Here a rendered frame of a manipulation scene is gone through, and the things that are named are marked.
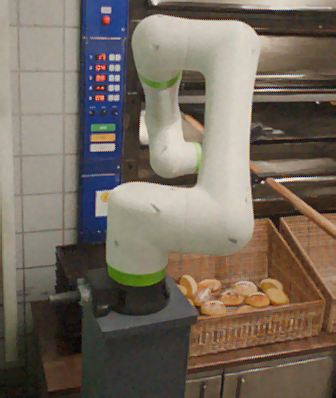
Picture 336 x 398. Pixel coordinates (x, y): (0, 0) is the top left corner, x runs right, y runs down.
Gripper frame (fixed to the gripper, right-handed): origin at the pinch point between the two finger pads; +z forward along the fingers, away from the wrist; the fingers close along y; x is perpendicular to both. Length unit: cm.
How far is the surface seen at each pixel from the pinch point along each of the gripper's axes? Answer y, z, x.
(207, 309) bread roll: 71, -6, -25
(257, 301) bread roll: 71, 16, -26
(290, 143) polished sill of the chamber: 15, 38, -55
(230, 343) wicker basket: 72, -5, -6
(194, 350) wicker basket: 73, -19, -5
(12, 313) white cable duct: 80, -76, -53
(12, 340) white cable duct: 93, -77, -53
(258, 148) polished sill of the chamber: 17, 23, -55
